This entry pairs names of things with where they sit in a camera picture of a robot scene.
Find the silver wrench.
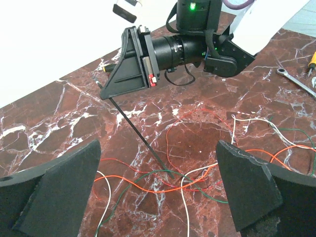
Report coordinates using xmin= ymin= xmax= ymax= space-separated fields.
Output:
xmin=276 ymin=68 xmax=316 ymax=99

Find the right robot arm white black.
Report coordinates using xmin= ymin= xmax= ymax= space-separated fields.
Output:
xmin=100 ymin=0 xmax=307 ymax=99

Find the green wire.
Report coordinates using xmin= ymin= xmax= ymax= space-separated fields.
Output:
xmin=93 ymin=117 xmax=316 ymax=237

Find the red wire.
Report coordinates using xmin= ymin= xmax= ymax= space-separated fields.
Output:
xmin=93 ymin=109 xmax=239 ymax=203

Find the yellow handled tool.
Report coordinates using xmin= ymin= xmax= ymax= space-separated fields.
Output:
xmin=307 ymin=52 xmax=316 ymax=77

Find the white wire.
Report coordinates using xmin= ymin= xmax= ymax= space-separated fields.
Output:
xmin=95 ymin=118 xmax=316 ymax=237

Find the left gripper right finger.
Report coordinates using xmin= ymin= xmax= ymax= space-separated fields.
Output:
xmin=216 ymin=140 xmax=316 ymax=237

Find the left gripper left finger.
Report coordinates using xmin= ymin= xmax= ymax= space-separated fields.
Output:
xmin=0 ymin=140 xmax=101 ymax=237

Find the black zip tie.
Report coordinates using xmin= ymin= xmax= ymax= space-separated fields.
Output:
xmin=91 ymin=76 xmax=175 ymax=180

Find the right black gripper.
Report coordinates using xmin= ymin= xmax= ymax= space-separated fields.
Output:
xmin=100 ymin=26 xmax=205 ymax=100

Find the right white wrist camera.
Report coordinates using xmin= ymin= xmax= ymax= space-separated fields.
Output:
xmin=113 ymin=0 xmax=143 ymax=23

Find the orange wire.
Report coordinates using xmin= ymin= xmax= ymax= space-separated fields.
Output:
xmin=93 ymin=145 xmax=316 ymax=194

